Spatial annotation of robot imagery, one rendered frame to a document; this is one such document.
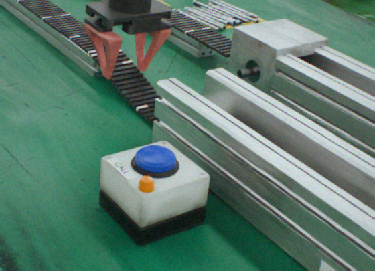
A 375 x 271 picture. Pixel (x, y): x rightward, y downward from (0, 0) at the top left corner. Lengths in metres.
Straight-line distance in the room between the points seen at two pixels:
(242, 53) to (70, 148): 0.29
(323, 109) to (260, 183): 0.21
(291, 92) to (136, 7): 0.23
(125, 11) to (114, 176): 0.29
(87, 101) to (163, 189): 0.31
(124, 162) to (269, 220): 0.15
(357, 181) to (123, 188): 0.23
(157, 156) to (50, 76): 0.37
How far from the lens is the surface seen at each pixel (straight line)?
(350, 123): 0.80
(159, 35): 0.88
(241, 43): 0.91
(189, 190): 0.62
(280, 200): 0.63
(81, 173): 0.73
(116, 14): 0.85
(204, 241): 0.64
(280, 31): 0.93
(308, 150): 0.69
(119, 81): 0.90
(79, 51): 0.98
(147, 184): 0.59
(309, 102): 0.84
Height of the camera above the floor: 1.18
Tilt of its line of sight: 30 degrees down
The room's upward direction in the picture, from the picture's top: 6 degrees clockwise
